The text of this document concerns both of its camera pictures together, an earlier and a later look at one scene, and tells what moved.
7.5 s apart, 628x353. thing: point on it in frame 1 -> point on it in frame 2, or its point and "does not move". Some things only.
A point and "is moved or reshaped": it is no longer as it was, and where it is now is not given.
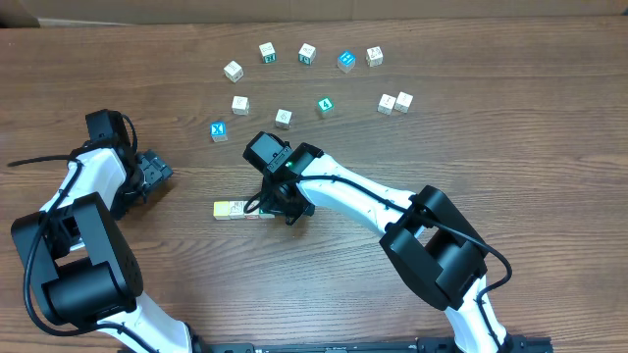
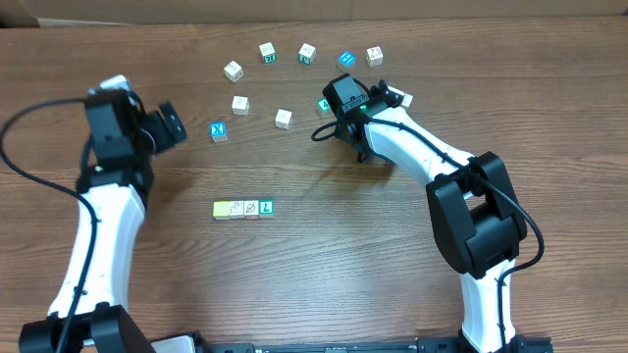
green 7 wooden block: (263, 215) does not move
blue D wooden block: (283, 119) does not move
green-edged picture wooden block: (236, 209) does not move
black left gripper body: (153, 170) -> (159, 133)
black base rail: (512, 344) does not move
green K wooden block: (268, 53) does not move
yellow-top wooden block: (221, 210) does not move
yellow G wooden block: (386, 104) is moved or reshaped
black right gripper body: (277, 205) -> (357, 143)
